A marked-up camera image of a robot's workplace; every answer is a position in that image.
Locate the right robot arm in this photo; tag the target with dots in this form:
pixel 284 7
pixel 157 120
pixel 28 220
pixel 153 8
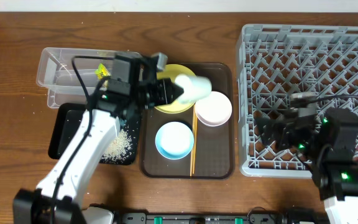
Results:
pixel 329 146

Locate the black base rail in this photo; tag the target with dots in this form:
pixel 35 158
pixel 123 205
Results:
pixel 257 217

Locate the pale green cup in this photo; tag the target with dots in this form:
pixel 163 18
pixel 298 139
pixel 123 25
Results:
pixel 194 88

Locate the grey plastic dishwasher rack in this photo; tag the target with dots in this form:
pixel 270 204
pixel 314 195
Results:
pixel 275 61

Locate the light blue bowl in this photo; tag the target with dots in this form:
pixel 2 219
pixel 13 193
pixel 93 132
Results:
pixel 174 140

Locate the lower clear plastic bin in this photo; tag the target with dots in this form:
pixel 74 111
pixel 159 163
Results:
pixel 67 100

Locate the yellow plate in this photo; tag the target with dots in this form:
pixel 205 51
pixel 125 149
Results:
pixel 172 71

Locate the dark brown serving tray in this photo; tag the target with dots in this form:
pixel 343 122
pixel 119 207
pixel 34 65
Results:
pixel 214 149

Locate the upper clear plastic bin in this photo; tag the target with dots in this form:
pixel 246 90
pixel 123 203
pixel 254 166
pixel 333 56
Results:
pixel 55 59

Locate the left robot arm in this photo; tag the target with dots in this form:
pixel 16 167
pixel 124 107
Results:
pixel 58 197

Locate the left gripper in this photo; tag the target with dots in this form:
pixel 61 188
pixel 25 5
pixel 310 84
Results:
pixel 166 86

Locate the leftover cooked rice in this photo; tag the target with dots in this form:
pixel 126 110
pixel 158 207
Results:
pixel 119 149

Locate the black waste tray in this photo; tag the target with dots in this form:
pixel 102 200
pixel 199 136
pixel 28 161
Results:
pixel 68 121

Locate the green snack wrapper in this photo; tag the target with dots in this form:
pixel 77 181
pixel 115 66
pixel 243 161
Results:
pixel 102 72

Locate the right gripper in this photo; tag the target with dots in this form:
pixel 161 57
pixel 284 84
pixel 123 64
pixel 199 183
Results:
pixel 286 127

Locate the clear plastic bin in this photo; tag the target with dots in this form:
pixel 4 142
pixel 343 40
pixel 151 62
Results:
pixel 67 100
pixel 55 59

